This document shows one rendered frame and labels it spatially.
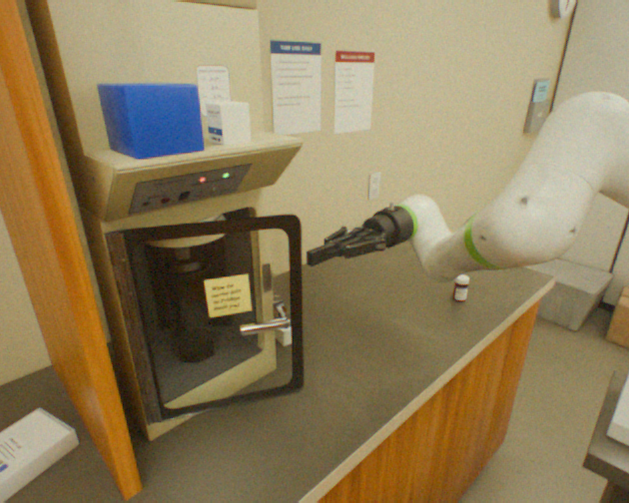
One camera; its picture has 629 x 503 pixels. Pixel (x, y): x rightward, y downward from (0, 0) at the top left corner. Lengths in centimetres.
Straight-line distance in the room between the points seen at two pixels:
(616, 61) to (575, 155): 269
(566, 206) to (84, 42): 68
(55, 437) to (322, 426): 51
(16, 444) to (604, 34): 340
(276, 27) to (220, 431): 111
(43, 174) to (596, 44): 321
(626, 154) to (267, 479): 78
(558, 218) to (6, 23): 68
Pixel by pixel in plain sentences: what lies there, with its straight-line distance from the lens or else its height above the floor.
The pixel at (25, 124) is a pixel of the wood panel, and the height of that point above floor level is 156.
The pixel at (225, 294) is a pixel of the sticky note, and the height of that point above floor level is 125.
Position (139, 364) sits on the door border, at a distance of 82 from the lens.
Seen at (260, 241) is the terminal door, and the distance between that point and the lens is 71.
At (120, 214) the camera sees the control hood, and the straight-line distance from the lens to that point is 68.
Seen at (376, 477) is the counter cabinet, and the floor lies 73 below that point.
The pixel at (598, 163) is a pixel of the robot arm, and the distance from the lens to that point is 70.
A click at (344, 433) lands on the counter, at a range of 91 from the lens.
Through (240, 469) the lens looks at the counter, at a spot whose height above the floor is 94.
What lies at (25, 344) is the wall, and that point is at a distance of 125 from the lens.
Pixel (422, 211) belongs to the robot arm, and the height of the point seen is 131.
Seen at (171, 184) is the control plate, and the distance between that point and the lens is 65.
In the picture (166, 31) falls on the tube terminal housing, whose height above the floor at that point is 167.
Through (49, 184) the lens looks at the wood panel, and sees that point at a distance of 59.
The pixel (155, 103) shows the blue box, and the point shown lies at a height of 158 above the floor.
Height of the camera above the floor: 162
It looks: 24 degrees down
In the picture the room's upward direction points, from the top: straight up
